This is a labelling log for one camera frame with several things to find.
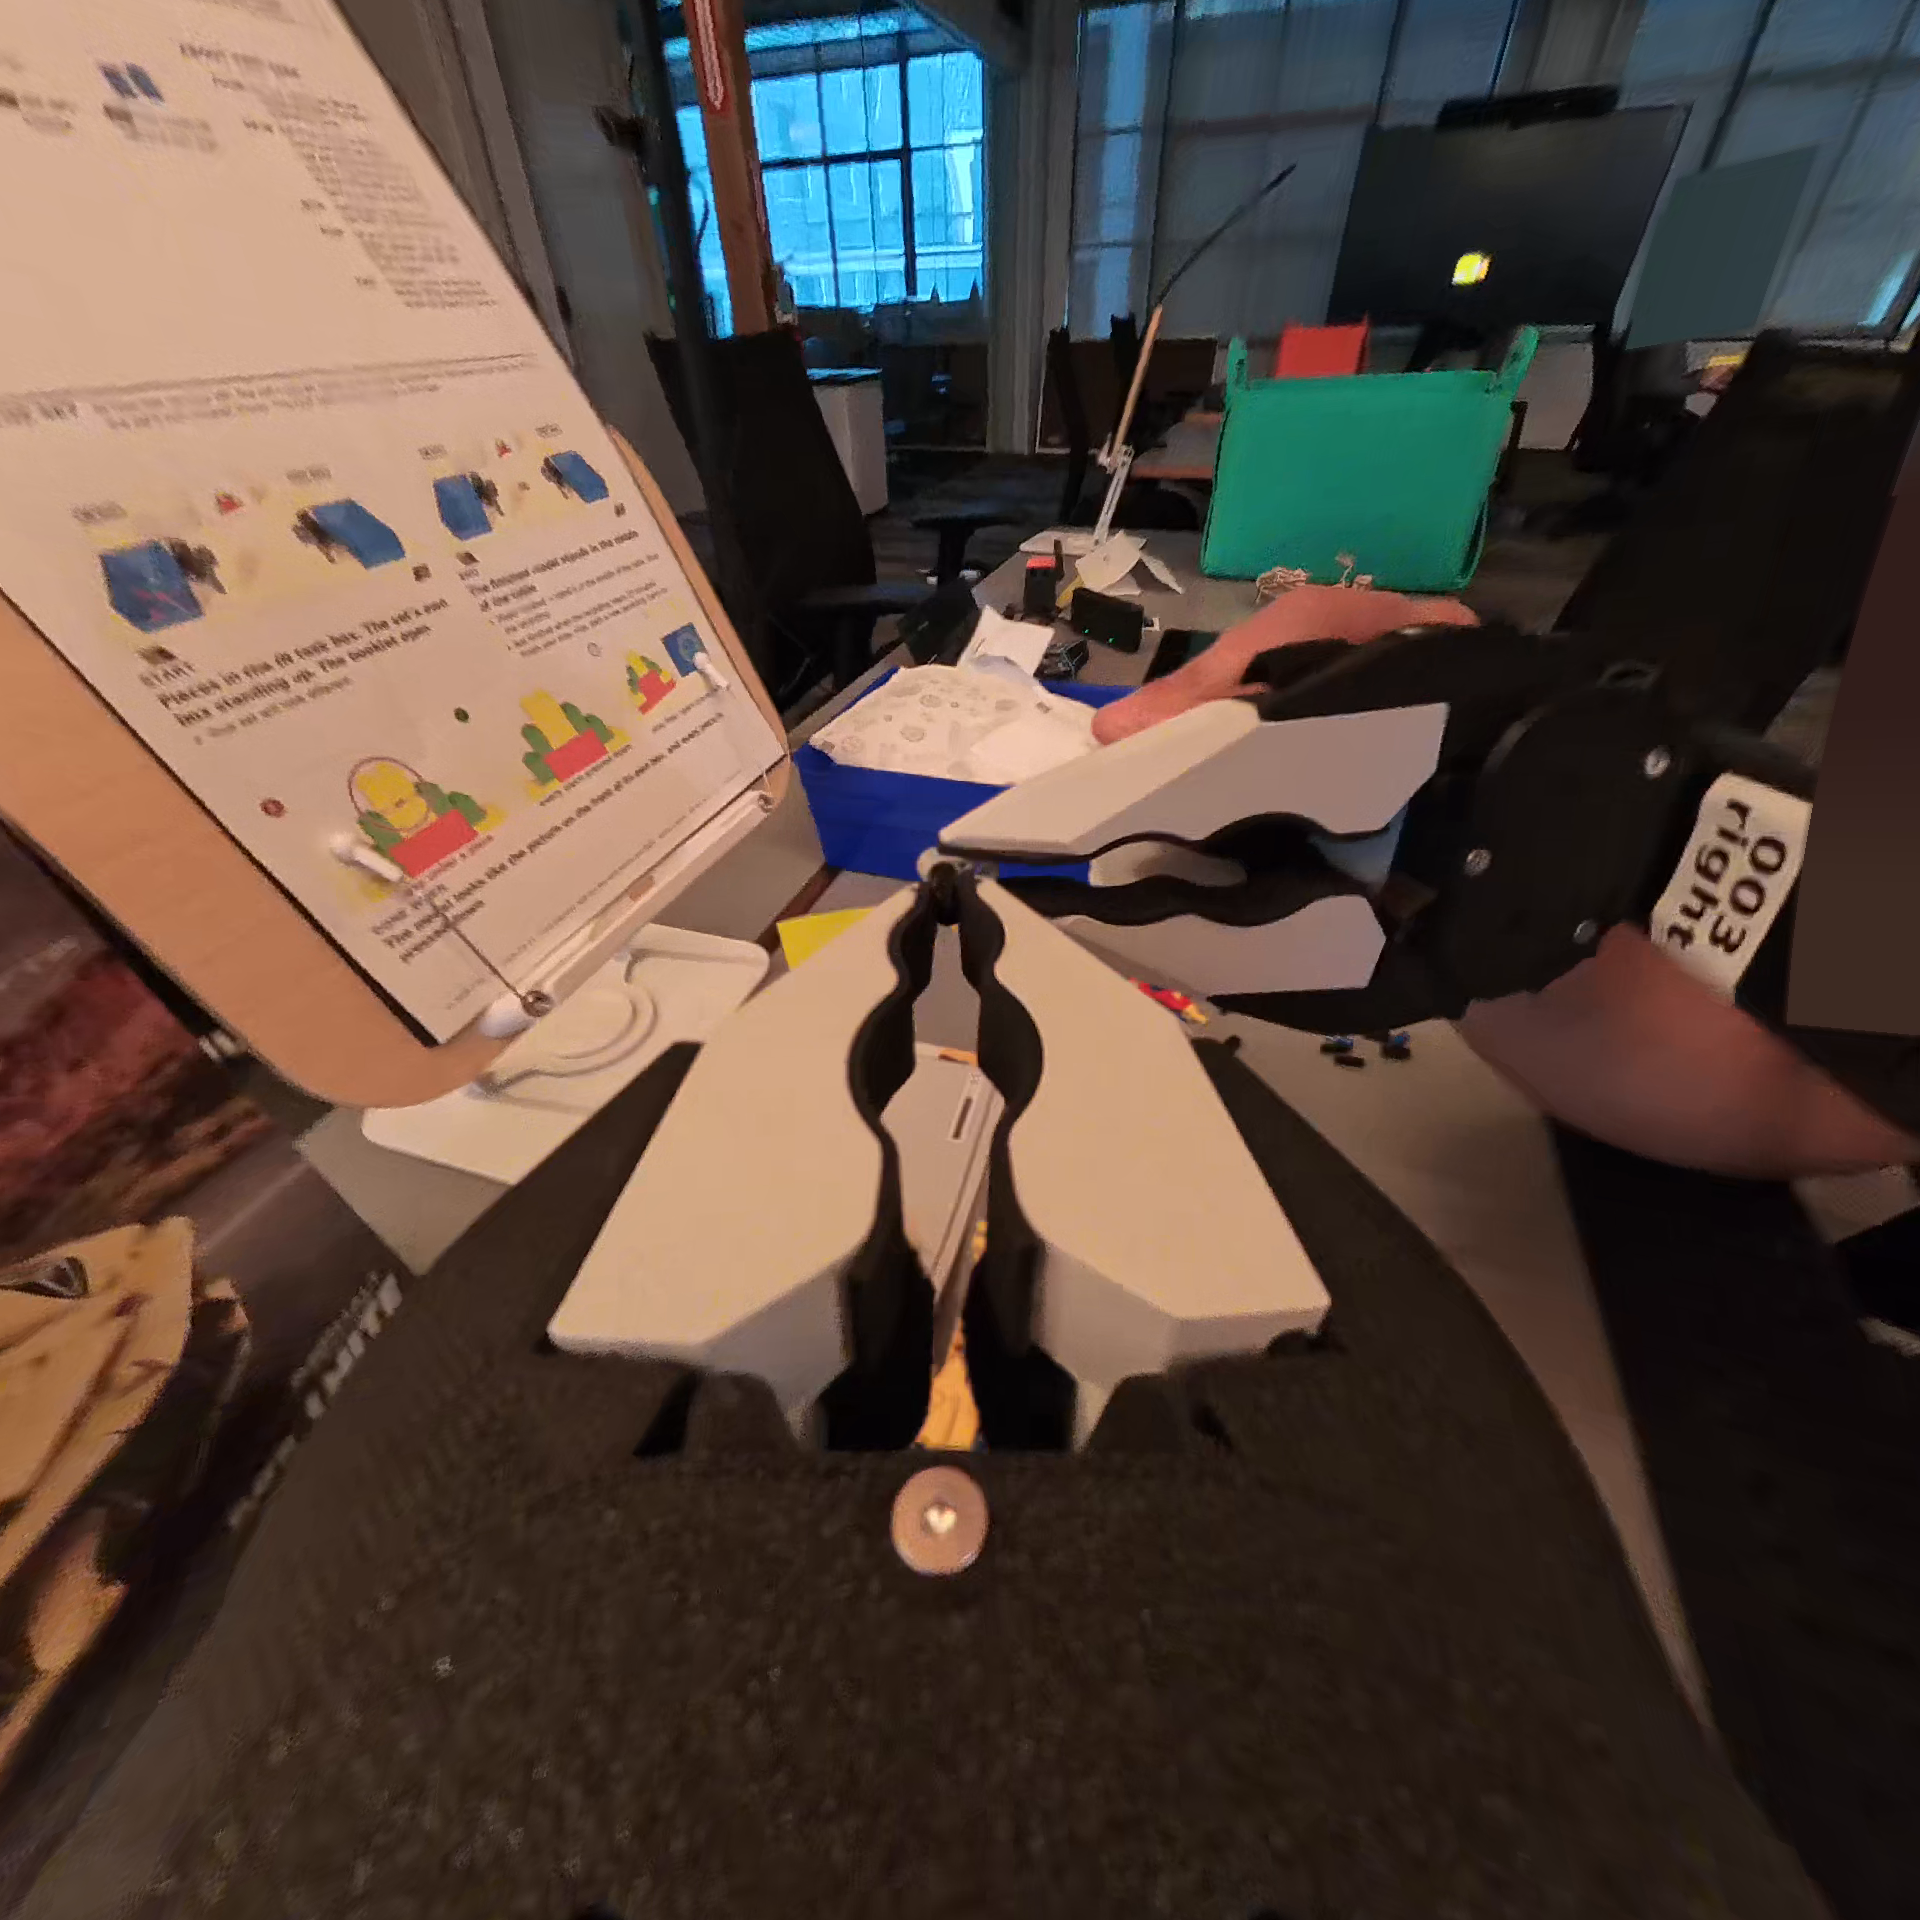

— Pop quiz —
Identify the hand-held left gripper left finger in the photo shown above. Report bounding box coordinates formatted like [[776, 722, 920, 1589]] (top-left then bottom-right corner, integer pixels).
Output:
[[546, 885, 940, 1449]]

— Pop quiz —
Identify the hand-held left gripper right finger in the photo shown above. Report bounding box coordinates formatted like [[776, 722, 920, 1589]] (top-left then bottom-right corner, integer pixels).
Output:
[[959, 877, 1335, 1449]]

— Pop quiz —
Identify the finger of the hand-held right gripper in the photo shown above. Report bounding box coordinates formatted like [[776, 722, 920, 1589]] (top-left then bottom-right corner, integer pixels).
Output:
[[938, 698, 1452, 873], [1012, 877, 1392, 1001]]

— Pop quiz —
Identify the person's right forearm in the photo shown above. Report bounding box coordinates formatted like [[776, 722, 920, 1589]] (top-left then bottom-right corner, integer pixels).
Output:
[[1463, 930, 1920, 1180]]

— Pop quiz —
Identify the grey desk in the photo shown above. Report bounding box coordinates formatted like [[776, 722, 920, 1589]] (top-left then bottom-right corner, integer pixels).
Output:
[[299, 570, 1728, 1729]]

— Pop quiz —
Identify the person's right hand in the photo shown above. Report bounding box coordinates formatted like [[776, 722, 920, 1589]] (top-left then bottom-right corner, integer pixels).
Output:
[[1094, 586, 1479, 746]]

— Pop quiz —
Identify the pile of small coloured pins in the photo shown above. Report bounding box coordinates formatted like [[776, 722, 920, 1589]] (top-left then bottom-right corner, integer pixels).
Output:
[[1132, 982, 1419, 1069]]

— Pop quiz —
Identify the instruction sheet on stand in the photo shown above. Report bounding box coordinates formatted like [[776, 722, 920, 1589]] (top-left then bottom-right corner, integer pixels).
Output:
[[364, 921, 770, 1187]]

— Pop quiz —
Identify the building instruction booklet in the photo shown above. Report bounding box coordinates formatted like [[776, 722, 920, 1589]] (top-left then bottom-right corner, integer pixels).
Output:
[[901, 1042, 1008, 1308]]

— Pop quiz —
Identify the green plastic bin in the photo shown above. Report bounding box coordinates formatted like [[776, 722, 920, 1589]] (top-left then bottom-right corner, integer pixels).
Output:
[[1199, 326, 1538, 592]]

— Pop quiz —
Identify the yellow brick toy car model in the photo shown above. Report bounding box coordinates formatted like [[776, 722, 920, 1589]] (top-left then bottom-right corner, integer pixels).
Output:
[[919, 1224, 992, 1449]]

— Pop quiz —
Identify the black office chair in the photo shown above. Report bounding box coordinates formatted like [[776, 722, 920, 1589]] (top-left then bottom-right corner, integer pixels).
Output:
[[1558, 330, 1920, 752]]

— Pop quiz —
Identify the blue plastic bin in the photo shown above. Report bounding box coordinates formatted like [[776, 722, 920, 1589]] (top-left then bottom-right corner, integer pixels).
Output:
[[796, 667, 1143, 881]]

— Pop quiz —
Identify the black monitor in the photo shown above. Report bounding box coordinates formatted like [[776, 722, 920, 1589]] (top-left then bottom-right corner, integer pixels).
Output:
[[645, 330, 879, 707]]

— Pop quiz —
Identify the wide paned window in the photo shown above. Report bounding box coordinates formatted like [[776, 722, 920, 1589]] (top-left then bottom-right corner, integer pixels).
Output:
[[1072, 0, 1920, 339]]

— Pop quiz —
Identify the large paned window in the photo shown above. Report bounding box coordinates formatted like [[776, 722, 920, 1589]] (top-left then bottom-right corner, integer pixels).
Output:
[[674, 16, 992, 325]]

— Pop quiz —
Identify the wooden board with printed sheet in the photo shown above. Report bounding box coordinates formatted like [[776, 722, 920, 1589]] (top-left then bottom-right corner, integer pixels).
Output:
[[0, 0, 794, 1108]]

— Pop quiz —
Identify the wooden pillar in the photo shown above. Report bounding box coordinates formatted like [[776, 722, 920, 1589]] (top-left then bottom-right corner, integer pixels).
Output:
[[682, 0, 781, 331]]

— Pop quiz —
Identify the large dark wall screen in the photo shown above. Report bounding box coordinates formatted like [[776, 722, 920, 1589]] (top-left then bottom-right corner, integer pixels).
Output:
[[1327, 90, 1696, 331]]

